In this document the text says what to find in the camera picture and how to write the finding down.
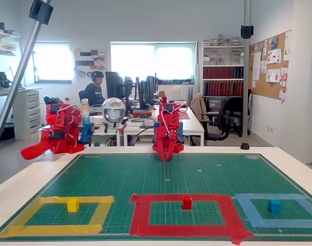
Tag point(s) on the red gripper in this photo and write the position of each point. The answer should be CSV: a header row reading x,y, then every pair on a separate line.
x,y
164,139

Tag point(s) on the red cube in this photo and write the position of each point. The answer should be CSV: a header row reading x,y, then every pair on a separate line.
x,y
187,203

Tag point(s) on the red leader arm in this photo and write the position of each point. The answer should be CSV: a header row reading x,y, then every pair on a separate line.
x,y
61,120

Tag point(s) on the red robot arm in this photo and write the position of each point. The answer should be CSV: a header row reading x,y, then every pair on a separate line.
x,y
171,119

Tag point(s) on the red tape square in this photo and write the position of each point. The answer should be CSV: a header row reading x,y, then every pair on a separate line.
x,y
181,229

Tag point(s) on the yellow cube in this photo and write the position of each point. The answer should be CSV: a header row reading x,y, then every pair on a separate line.
x,y
73,205

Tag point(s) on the blue cube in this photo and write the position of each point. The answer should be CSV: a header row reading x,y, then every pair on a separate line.
x,y
274,206

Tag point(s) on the yellow tape square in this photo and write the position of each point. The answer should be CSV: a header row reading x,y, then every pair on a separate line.
x,y
55,229

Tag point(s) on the blue tape square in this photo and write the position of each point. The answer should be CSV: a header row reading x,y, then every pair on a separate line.
x,y
286,223

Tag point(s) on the green cutting mat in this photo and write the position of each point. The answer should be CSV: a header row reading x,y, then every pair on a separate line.
x,y
155,179

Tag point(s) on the white office desk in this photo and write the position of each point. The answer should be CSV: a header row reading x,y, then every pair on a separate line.
x,y
99,130
196,126

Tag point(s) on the red bottle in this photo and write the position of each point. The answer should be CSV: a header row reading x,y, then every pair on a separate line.
x,y
165,99

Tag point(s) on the chair with beige jacket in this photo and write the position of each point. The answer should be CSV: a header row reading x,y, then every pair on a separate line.
x,y
198,105

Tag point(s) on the black computer monitor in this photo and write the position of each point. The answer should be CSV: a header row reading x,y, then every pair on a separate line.
x,y
128,89
114,84
146,89

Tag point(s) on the white helmet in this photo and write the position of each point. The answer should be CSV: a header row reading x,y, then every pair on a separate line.
x,y
113,112

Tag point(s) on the black office chair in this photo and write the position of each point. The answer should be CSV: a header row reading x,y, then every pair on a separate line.
x,y
230,110

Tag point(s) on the small black round foot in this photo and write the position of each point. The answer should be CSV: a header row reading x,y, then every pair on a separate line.
x,y
245,146

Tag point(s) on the wide bright window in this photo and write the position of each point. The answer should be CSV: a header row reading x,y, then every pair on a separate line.
x,y
171,61

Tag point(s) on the colourful drink bottle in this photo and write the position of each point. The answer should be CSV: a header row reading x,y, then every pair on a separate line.
x,y
85,112

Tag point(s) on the seated person with headphones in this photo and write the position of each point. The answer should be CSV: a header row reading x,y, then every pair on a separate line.
x,y
94,93

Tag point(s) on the white shelf with red binders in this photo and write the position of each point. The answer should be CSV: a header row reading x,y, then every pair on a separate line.
x,y
222,73

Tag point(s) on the silver metal pole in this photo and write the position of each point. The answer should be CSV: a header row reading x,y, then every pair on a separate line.
x,y
18,74
247,77

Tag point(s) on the cork pin board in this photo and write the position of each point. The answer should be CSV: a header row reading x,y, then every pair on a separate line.
x,y
260,87

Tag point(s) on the black pole clamp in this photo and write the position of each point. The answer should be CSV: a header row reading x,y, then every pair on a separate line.
x,y
247,32
40,11

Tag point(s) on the small bright window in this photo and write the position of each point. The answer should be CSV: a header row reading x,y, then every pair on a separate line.
x,y
55,61

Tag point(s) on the white drawer cabinet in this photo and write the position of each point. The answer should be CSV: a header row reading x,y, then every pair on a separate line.
x,y
30,112

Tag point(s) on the black desktop machine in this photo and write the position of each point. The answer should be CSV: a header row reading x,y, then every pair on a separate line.
x,y
0,78

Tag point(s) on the wall tool rack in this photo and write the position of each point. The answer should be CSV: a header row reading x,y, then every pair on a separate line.
x,y
91,61

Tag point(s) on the white wall shelf with boxes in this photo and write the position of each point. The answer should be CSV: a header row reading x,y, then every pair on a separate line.
x,y
4,33

